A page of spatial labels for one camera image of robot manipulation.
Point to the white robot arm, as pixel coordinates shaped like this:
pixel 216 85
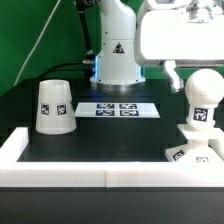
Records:
pixel 115 67

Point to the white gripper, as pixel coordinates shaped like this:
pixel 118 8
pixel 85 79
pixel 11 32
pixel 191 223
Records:
pixel 186 33

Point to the white marker plate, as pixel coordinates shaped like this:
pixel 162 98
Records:
pixel 117 110

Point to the white lamp bulb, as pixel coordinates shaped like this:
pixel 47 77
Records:
pixel 204 90

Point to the white U-shaped fence frame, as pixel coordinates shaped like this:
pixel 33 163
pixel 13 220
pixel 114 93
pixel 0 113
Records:
pixel 14 173

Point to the white lamp shade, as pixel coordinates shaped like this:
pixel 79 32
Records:
pixel 55 113

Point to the white lamp base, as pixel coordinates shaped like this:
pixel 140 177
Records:
pixel 197 149

